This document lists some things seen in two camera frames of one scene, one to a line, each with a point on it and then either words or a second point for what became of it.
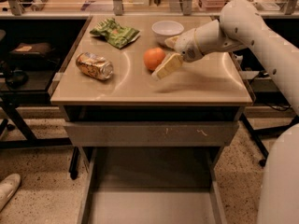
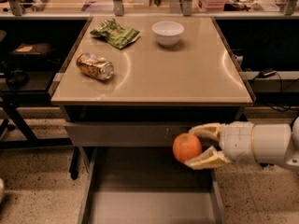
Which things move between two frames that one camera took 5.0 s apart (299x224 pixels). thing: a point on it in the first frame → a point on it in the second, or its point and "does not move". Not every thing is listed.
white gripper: (187, 46) → (237, 141)
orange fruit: (153, 57) → (186, 147)
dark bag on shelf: (32, 49) does not move
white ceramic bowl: (163, 30) does not move
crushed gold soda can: (95, 66) does not move
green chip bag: (114, 34) does not move
